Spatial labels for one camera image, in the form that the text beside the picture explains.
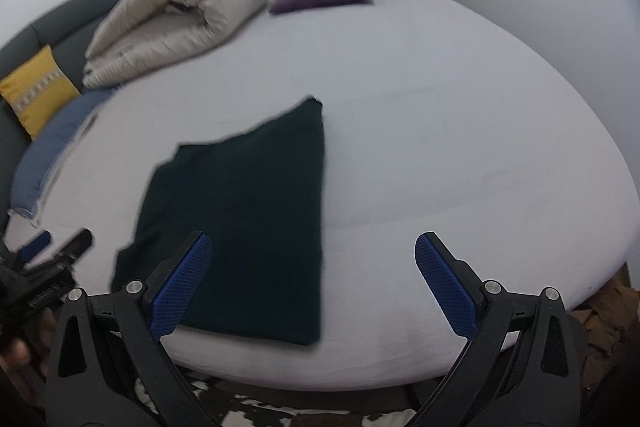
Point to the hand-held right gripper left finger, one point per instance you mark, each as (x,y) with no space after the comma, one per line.
(180,287)

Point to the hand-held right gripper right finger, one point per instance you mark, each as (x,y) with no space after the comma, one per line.
(447,287)

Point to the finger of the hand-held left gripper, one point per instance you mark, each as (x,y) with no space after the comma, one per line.
(35,244)
(75,244)

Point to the dark green shirt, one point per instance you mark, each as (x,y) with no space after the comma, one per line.
(260,207)

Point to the person's left hand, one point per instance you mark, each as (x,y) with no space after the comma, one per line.
(17,354)

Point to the blue pillow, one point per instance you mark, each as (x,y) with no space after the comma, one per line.
(55,142)

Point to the cowhide pattern rug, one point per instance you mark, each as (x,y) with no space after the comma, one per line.
(260,412)

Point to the yellow patterned pillow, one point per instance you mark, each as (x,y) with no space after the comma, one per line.
(40,89)

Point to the brown crumpled paper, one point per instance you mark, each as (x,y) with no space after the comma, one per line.
(607,312)

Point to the grey sofa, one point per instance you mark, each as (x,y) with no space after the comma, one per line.
(65,22)

